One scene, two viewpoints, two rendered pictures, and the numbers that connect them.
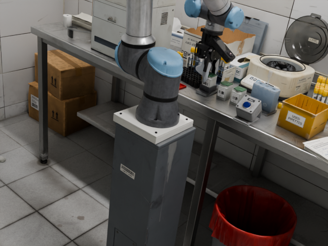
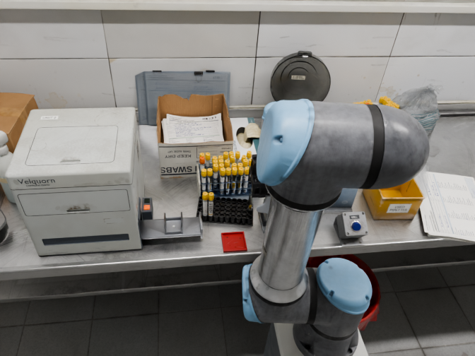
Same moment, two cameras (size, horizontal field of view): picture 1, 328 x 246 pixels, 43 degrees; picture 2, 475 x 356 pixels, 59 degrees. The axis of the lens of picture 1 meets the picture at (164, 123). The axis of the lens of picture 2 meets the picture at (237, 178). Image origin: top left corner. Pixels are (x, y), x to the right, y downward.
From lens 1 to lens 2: 128 cm
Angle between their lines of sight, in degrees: 41
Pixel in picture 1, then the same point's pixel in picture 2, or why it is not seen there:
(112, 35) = (86, 227)
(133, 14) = (297, 268)
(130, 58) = (290, 313)
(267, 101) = (348, 198)
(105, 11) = (57, 203)
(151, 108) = (345, 347)
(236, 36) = (196, 103)
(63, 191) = not seen: outside the picture
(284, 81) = not seen: hidden behind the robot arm
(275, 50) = (244, 98)
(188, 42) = (170, 155)
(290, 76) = not seen: hidden behind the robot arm
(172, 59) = (364, 283)
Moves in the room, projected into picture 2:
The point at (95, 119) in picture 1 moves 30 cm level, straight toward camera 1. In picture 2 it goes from (24, 292) to (72, 333)
